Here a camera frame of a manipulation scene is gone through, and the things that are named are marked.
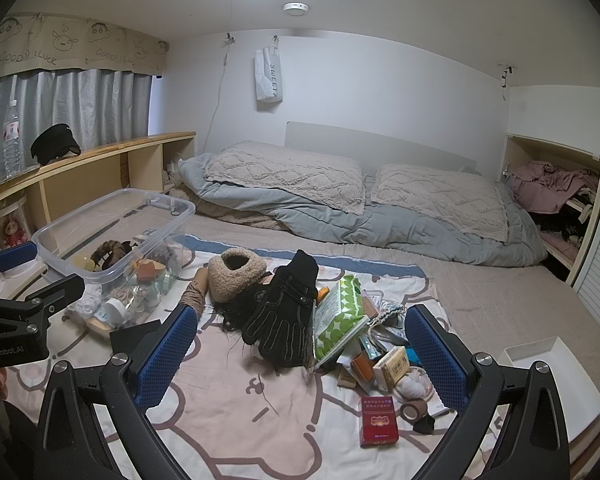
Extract brown twine spool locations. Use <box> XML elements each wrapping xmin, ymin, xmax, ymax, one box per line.
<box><xmin>182</xmin><ymin>267</ymin><xmax>211</xmax><ymax>312</ymax></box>

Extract printed blanket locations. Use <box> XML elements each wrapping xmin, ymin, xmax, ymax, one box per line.
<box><xmin>0</xmin><ymin>237</ymin><xmax>506</xmax><ymax>480</ymax></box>

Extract brown tape roll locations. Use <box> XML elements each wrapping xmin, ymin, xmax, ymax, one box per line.
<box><xmin>399</xmin><ymin>399</ymin><xmax>431</xmax><ymax>423</ymax></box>

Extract brown fur piece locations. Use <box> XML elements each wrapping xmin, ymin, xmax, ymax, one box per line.
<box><xmin>91</xmin><ymin>240</ymin><xmax>133</xmax><ymax>269</ymax></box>

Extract white plastic tray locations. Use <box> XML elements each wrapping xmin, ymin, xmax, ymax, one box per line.
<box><xmin>495</xmin><ymin>336</ymin><xmax>600</xmax><ymax>443</ymax></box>

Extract white hanging cable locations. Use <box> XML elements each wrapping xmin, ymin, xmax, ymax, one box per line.
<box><xmin>200</xmin><ymin>35</ymin><xmax>237</xmax><ymax>156</ymax></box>

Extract black sheet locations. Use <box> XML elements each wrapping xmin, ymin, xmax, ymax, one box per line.
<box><xmin>110</xmin><ymin>320</ymin><xmax>163</xmax><ymax>357</ymax></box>

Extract beige textured pillow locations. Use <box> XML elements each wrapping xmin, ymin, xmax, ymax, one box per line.
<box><xmin>370</xmin><ymin>163</ymin><xmax>510</xmax><ymax>242</ymax></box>
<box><xmin>203</xmin><ymin>141</ymin><xmax>367</xmax><ymax>215</ymax></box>

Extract cream small box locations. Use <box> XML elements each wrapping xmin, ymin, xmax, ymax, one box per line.
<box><xmin>373</xmin><ymin>346</ymin><xmax>411</xmax><ymax>393</ymax></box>

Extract dark cloth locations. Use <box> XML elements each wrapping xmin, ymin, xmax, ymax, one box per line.
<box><xmin>0</xmin><ymin>370</ymin><xmax>46</xmax><ymax>480</ymax></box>

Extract grey duvet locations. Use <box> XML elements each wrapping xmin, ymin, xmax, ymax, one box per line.
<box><xmin>177</xmin><ymin>152</ymin><xmax>548</xmax><ymax>266</ymax></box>

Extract beige fluffy earmuffs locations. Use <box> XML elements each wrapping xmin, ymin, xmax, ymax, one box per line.
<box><xmin>207</xmin><ymin>248</ymin><xmax>268</xmax><ymax>303</ymax></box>

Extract wooden closet niche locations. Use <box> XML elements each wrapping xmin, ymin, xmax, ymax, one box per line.
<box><xmin>502</xmin><ymin>134</ymin><xmax>600</xmax><ymax>281</ymax></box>

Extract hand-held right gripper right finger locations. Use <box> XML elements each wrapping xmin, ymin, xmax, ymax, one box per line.
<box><xmin>404</xmin><ymin>304</ymin><xmax>573</xmax><ymax>480</ymax></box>

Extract black cap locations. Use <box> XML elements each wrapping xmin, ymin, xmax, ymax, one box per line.
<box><xmin>30</xmin><ymin>123</ymin><xmax>82</xmax><ymax>166</ymax></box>

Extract grey curtain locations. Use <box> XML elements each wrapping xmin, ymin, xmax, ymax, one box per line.
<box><xmin>0</xmin><ymin>69</ymin><xmax>152</xmax><ymax>186</ymax></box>

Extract red box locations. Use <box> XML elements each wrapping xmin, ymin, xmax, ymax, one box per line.
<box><xmin>360</xmin><ymin>396</ymin><xmax>400</xmax><ymax>448</ymax></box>

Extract dark clothes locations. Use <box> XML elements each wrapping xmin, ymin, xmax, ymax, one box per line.
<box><xmin>539</xmin><ymin>195</ymin><xmax>597</xmax><ymax>261</ymax></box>

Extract pink clothes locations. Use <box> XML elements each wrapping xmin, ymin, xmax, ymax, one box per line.
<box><xmin>510</xmin><ymin>161</ymin><xmax>598</xmax><ymax>213</ymax></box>

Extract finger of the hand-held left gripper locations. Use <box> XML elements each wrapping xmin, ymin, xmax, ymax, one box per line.
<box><xmin>0</xmin><ymin>241</ymin><xmax>38</xmax><ymax>286</ymax></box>
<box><xmin>0</xmin><ymin>274</ymin><xmax>86</xmax><ymax>313</ymax></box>

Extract white jar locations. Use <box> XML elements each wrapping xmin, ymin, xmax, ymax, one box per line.
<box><xmin>105</xmin><ymin>297</ymin><xmax>129</xmax><ymax>323</ymax></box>

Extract green dotted wet wipes pack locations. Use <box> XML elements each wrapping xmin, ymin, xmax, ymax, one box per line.
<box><xmin>312</xmin><ymin>275</ymin><xmax>371</xmax><ymax>367</ymax></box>

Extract clear water bottle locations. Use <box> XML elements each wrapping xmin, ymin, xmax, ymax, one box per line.
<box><xmin>2</xmin><ymin>100</ymin><xmax>23</xmax><ymax>178</ymax></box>

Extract red dressed doll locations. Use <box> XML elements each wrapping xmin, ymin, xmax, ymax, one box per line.
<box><xmin>1</xmin><ymin>217</ymin><xmax>28</xmax><ymax>251</ymax></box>

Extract white headboard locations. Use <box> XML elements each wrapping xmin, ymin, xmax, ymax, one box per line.
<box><xmin>285</xmin><ymin>121</ymin><xmax>477</xmax><ymax>173</ymax></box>

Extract orange leather case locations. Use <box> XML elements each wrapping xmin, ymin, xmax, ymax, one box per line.
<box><xmin>351</xmin><ymin>350</ymin><xmax>376</xmax><ymax>386</ymax></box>

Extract black wig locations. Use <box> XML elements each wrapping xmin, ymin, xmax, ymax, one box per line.
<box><xmin>212</xmin><ymin>285</ymin><xmax>276</xmax><ymax>337</ymax></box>

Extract black stitched glove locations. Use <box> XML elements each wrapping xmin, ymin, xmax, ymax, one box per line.
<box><xmin>242</xmin><ymin>249</ymin><xmax>318</xmax><ymax>363</ymax></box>

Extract wooden shelf unit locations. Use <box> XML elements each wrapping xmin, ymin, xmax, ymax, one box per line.
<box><xmin>0</xmin><ymin>131</ymin><xmax>197</xmax><ymax>306</ymax></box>

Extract white hanging bag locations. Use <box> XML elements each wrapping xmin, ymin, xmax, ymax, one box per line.
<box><xmin>254</xmin><ymin>46</ymin><xmax>282</xmax><ymax>111</ymax></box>

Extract beige cartoon valance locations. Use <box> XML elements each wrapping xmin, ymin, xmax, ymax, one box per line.
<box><xmin>0</xmin><ymin>12</ymin><xmax>170</xmax><ymax>81</ymax></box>

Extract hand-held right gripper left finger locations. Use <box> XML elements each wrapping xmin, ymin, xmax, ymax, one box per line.
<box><xmin>37</xmin><ymin>305</ymin><xmax>199</xmax><ymax>480</ymax></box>

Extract clear plastic storage box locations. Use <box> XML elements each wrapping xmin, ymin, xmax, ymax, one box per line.
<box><xmin>31</xmin><ymin>188</ymin><xmax>197</xmax><ymax>332</ymax></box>

